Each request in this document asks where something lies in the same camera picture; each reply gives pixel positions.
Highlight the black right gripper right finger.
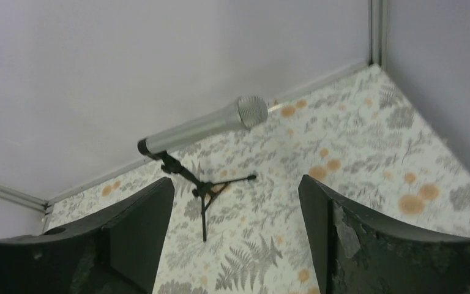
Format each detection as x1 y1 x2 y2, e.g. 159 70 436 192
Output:
298 175 470 293

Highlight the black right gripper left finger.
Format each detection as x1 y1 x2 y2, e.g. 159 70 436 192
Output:
0 177 174 293

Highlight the black tripod microphone stand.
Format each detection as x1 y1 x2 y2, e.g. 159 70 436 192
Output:
147 151 257 242

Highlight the floral patterned table mat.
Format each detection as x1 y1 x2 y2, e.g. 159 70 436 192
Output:
42 64 470 294

